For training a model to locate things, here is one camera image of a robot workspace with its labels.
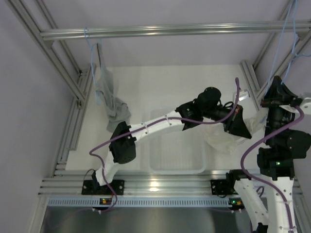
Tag aluminium frame left posts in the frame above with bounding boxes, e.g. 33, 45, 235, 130
4, 0, 98, 170

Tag aluminium frame top rail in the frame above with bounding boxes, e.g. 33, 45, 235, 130
39, 19, 311, 41

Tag aluminium front rail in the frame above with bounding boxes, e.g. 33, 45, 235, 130
37, 168, 304, 196

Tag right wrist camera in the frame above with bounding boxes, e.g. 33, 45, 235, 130
280, 93, 311, 115

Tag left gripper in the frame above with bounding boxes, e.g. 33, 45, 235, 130
202, 103, 251, 139

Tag white plastic basket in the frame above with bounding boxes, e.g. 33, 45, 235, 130
139, 127, 207, 175

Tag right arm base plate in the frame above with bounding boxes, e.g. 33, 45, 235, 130
210, 179, 237, 198

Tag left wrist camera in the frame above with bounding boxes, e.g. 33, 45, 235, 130
232, 89, 250, 103

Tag blue hanger with grey shirt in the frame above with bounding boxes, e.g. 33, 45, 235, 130
83, 27, 103, 106

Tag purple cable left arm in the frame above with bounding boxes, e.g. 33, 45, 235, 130
89, 77, 242, 214

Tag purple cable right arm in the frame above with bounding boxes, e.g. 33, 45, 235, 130
240, 104, 305, 233

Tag white tank top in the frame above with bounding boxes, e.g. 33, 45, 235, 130
200, 108, 268, 155

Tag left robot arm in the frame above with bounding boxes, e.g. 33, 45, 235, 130
92, 87, 268, 194

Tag blue wire hanger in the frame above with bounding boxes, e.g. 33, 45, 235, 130
255, 0, 311, 99

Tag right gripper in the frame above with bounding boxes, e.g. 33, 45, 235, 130
260, 75, 298, 145

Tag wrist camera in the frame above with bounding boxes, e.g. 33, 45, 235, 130
232, 89, 250, 103
280, 93, 311, 115

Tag white cable duct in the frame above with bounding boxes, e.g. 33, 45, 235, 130
47, 197, 233, 208

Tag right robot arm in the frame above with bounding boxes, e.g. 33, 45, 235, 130
226, 77, 311, 233

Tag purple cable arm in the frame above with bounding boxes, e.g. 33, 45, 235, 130
240, 104, 305, 233
89, 77, 242, 214

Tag grey shirt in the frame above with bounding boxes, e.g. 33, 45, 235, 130
95, 43, 131, 133

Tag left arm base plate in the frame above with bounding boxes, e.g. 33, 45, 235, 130
81, 180, 125, 196

